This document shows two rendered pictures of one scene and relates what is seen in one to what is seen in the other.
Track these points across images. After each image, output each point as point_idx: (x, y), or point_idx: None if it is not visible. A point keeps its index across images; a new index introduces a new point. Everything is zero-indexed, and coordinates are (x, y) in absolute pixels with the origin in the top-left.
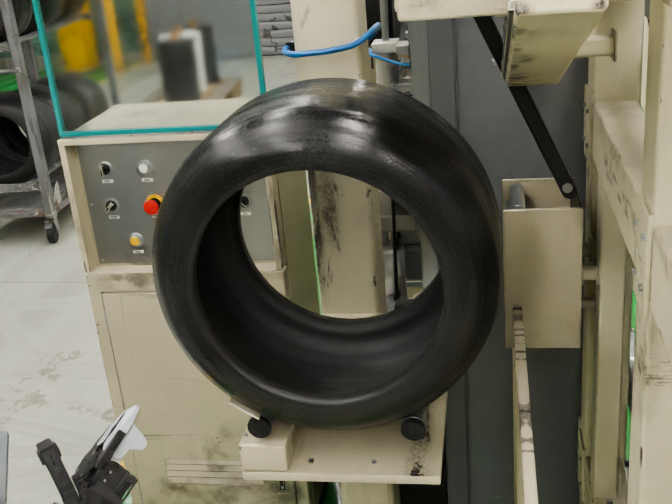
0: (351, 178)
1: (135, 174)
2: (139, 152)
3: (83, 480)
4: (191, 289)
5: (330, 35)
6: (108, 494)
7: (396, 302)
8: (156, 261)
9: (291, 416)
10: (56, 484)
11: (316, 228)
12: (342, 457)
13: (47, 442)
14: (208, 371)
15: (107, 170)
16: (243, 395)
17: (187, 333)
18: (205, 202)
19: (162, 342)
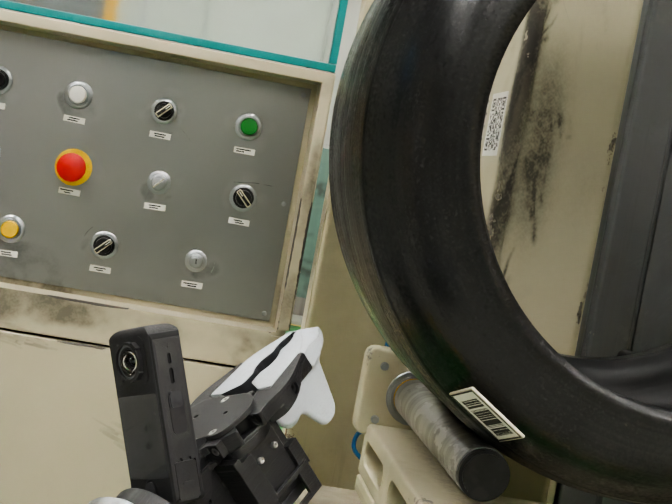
0: (592, 109)
1: (54, 104)
2: (76, 65)
3: (222, 442)
4: (484, 104)
5: None
6: (266, 495)
7: (626, 351)
8: (404, 43)
9: (594, 441)
10: (166, 431)
11: (504, 189)
12: None
13: (161, 323)
14: (449, 305)
15: (4, 82)
16: (507, 374)
17: (435, 206)
18: None
19: (3, 440)
